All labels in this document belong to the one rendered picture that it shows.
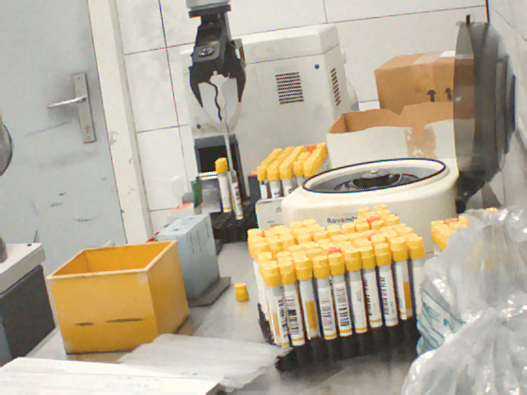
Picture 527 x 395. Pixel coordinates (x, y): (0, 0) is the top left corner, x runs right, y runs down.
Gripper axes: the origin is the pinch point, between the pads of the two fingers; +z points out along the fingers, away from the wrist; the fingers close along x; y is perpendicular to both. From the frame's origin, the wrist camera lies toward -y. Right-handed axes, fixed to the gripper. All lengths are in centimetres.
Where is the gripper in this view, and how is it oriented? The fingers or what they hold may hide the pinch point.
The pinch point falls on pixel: (225, 126)
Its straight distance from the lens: 174.1
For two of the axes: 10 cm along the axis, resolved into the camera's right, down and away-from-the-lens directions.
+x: -9.7, 1.2, 2.0
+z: 1.6, 9.7, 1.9
